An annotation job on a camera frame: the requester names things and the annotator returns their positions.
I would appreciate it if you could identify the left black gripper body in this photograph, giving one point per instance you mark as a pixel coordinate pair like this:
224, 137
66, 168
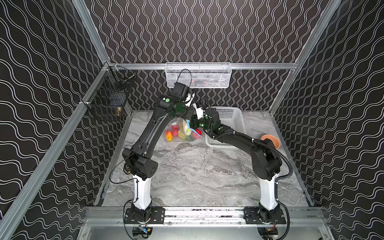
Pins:
186, 111

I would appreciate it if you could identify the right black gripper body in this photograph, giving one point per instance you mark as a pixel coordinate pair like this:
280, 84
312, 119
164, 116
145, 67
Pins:
197, 120

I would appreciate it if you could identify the clear zip top bag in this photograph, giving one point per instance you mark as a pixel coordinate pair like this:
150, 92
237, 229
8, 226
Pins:
179, 121

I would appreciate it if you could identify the red apple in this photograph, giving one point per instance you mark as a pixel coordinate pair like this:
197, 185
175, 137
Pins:
197, 133
175, 130

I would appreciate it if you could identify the red yellow mango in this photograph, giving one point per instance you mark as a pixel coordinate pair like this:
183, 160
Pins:
169, 135

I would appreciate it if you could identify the white daikon radish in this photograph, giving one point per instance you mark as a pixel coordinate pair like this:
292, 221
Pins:
186, 127

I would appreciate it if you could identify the green cabbage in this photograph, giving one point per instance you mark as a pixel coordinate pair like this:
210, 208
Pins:
182, 135

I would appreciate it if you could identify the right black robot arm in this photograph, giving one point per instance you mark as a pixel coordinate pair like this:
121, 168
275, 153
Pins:
268, 163

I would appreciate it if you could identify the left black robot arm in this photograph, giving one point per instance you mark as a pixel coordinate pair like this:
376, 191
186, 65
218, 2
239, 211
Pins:
138, 158

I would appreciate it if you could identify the orange ceramic bowl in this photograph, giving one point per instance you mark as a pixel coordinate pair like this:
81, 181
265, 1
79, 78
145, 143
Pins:
272, 138

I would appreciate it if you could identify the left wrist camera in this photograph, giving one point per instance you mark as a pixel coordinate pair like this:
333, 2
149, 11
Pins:
189, 99

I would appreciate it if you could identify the white mesh wall basket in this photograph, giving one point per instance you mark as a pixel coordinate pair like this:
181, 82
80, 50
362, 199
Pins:
199, 75

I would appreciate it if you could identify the black wire wall basket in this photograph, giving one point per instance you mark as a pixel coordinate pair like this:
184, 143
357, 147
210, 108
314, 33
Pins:
109, 103

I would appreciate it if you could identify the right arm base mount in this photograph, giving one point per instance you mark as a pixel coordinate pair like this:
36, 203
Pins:
262, 216

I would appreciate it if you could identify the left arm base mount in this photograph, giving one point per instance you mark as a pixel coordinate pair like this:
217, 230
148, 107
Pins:
151, 215

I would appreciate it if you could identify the aluminium front rail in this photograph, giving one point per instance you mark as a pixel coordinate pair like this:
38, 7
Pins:
204, 217

